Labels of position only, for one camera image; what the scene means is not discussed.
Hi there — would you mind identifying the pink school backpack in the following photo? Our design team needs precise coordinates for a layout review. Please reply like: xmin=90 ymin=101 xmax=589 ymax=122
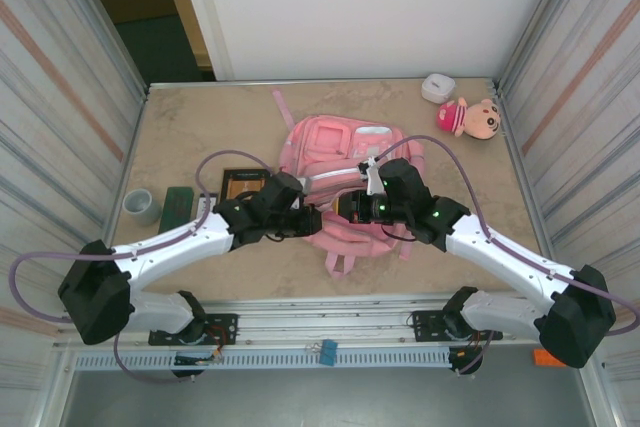
xmin=272 ymin=89 xmax=427 ymax=282

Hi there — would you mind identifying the plush doll with pink hat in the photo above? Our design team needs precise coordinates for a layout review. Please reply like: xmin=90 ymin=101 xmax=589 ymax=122
xmin=437 ymin=96 xmax=505 ymax=142

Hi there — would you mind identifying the small white square box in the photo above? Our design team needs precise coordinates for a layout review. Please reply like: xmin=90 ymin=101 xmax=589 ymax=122
xmin=420 ymin=73 xmax=457 ymax=103

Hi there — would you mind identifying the grey cylindrical cup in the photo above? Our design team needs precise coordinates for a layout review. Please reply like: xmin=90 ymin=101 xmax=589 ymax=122
xmin=122 ymin=188 xmax=163 ymax=227

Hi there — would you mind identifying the blue binder clip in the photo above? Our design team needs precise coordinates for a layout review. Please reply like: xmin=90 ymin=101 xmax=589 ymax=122
xmin=305 ymin=339 xmax=340 ymax=367

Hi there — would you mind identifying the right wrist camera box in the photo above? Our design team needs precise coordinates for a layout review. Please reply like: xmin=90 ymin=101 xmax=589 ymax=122
xmin=357 ymin=158 xmax=387 ymax=196

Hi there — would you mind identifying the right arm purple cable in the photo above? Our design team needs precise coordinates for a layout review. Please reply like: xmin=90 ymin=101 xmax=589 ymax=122
xmin=374 ymin=134 xmax=640 ymax=338

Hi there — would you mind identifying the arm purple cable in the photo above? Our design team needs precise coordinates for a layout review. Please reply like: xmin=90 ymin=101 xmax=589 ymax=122
xmin=374 ymin=134 xmax=640 ymax=338
xmin=12 ymin=148 xmax=275 ymax=384

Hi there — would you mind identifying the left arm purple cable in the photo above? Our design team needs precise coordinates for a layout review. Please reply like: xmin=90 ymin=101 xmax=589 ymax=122
xmin=12 ymin=148 xmax=275 ymax=384

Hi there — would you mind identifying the aluminium frame rail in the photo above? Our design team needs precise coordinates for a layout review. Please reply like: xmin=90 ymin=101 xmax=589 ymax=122
xmin=52 ymin=296 xmax=601 ymax=349

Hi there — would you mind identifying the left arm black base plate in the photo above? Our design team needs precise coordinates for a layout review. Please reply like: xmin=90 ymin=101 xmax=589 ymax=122
xmin=148 ymin=313 xmax=239 ymax=347

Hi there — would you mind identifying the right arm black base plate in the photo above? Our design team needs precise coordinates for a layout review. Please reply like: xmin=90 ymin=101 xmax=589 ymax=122
xmin=410 ymin=310 xmax=502 ymax=344

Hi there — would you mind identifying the grey slotted cable duct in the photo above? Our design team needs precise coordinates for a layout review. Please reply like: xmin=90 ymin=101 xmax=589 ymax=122
xmin=73 ymin=349 xmax=452 ymax=371

